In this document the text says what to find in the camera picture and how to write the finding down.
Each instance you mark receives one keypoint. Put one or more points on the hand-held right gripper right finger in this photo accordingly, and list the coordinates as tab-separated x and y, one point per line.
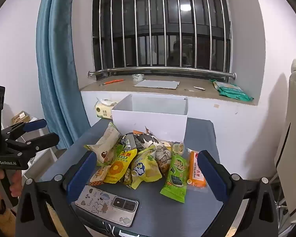
212	175

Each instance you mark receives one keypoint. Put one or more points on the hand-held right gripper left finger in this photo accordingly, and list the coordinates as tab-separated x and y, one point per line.
81	175

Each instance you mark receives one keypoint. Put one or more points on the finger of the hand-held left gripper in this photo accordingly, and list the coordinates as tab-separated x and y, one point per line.
35	126
44	140

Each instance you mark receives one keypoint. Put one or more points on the orange cake packet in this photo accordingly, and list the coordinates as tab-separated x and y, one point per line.
197	171

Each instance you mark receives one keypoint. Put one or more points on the small orange wafer packet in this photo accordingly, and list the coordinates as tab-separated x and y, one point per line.
100	175

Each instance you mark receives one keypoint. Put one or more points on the green seaweed packet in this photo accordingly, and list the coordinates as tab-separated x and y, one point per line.
176	177

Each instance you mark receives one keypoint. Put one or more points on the yellow snack packet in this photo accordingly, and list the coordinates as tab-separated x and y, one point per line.
117	169

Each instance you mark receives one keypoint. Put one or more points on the beige snack packet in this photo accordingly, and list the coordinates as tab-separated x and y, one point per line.
106	143

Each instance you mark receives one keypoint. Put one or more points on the small jelly cup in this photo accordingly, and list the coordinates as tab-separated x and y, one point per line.
178	148

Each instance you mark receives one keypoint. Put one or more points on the small olive snack packet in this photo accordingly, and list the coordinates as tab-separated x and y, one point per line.
127	177

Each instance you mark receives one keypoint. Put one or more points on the clear cracker packet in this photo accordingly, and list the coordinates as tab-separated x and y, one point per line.
162	161

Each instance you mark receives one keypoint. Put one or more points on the dark snack packet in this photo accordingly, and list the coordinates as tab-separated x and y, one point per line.
129	142

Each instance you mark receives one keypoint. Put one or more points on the yellow-green snack packet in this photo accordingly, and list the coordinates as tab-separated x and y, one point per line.
146	167

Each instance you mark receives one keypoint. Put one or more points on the black and white snack packet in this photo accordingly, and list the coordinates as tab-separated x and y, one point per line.
148	139

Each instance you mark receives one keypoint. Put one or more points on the white box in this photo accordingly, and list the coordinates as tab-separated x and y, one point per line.
148	123

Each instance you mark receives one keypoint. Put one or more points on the person's left forearm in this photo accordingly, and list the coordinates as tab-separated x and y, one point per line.
0	223

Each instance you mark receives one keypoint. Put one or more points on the small cardboard box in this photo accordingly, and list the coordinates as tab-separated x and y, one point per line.
21	118

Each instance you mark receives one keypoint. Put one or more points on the phone with cartoon case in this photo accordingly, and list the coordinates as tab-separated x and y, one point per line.
101	200

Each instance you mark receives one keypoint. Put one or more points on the blue curtain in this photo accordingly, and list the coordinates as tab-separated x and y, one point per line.
59	79

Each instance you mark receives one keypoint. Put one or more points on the tissue pack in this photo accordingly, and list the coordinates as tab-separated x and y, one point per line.
102	112

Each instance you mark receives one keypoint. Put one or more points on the stone windowsill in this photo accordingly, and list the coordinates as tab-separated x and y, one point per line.
108	91

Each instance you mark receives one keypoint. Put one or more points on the green and white bag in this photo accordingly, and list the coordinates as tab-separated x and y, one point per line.
233	91

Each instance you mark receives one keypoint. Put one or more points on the small pale stick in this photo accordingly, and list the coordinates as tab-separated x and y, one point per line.
199	88

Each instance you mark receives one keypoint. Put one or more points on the orange pen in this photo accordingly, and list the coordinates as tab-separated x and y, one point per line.
114	81

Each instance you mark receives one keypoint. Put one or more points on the tape roll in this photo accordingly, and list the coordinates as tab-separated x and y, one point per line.
138	77

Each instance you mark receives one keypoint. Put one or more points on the steel window grille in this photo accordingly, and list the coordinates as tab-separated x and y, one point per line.
162	69

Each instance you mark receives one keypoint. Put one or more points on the dark window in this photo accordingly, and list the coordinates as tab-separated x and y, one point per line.
143	49

